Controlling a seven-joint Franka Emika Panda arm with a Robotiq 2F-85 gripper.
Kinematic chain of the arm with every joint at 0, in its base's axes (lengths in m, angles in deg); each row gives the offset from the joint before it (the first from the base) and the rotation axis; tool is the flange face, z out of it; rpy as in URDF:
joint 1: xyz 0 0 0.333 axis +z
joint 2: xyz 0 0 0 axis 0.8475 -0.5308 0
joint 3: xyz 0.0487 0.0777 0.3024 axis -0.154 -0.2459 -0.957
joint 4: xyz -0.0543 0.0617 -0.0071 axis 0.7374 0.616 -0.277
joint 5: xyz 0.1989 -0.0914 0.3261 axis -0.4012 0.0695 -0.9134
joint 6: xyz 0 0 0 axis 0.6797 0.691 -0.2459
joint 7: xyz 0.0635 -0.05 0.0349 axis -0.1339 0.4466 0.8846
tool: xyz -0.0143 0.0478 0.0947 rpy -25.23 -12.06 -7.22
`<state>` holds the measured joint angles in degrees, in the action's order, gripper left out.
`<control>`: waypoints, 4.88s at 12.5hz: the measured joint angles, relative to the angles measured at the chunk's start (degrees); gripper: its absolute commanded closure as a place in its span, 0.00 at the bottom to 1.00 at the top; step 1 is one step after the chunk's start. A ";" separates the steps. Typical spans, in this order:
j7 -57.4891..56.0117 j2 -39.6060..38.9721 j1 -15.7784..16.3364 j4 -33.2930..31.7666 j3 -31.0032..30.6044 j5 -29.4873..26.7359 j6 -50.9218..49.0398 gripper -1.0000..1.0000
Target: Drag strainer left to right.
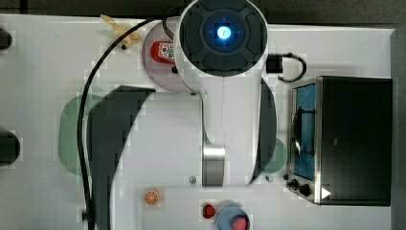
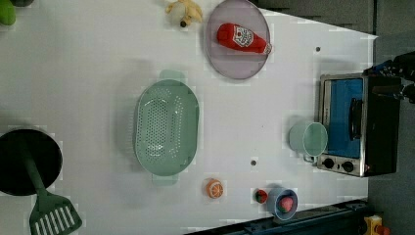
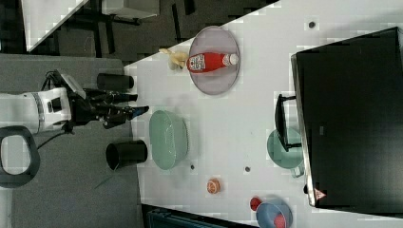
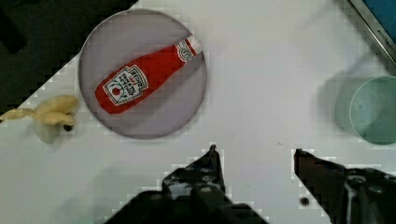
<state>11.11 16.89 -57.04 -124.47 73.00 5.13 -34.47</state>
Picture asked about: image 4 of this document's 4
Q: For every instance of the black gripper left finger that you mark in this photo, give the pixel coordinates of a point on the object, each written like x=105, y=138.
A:
x=195, y=194

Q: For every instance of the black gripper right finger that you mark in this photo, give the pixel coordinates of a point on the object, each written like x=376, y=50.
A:
x=348, y=195

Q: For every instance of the pale green cup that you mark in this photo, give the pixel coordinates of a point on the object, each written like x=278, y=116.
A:
x=366, y=108

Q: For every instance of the red ketchup bottle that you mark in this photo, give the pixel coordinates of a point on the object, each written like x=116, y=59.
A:
x=139, y=78

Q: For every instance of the peeled toy banana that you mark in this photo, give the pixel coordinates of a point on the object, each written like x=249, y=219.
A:
x=56, y=110

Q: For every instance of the grey round plate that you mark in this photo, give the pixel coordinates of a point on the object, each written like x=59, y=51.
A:
x=127, y=36

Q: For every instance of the silver toaster oven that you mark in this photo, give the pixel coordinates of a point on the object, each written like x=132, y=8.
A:
x=379, y=16

